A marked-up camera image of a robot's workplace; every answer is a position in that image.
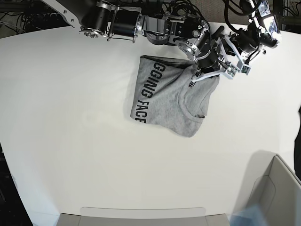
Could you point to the grey cardboard box bottom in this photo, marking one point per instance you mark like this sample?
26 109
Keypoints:
138 217

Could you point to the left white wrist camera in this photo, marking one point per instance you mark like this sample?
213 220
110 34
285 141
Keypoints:
232 58

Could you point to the grey T-shirt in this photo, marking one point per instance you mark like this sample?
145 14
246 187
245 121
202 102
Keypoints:
166 96

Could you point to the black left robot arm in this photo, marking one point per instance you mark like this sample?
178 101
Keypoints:
259 16

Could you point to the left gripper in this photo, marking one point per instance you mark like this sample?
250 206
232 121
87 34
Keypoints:
249 42

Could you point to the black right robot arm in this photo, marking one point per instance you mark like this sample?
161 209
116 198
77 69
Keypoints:
124 20

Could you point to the grey cardboard box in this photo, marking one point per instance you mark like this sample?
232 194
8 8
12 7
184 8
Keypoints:
138 217
276 197

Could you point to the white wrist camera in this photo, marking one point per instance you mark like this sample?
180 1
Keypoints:
228 71
232 58

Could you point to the grey cardboard box right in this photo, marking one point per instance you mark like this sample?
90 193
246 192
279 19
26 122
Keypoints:
276 197

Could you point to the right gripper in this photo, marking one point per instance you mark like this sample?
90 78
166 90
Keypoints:
209 61

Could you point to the blue cloth in corner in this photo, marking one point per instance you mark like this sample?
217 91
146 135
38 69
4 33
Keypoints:
251 216

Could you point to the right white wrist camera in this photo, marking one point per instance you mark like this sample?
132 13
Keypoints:
228 71

